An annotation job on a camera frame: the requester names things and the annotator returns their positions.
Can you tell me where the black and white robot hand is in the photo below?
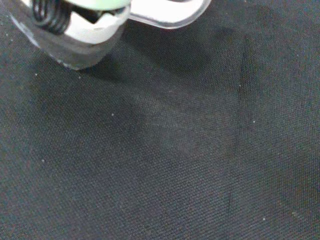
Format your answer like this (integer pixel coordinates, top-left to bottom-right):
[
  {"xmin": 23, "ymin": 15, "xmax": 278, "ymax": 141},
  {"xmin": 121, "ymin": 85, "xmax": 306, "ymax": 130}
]
[{"xmin": 20, "ymin": 0, "xmax": 132, "ymax": 46}]

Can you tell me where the black cloth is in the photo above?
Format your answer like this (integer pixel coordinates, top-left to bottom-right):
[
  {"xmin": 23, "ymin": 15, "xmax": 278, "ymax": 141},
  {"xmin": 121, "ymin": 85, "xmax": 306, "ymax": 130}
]
[{"xmin": 0, "ymin": 0, "xmax": 320, "ymax": 240}]

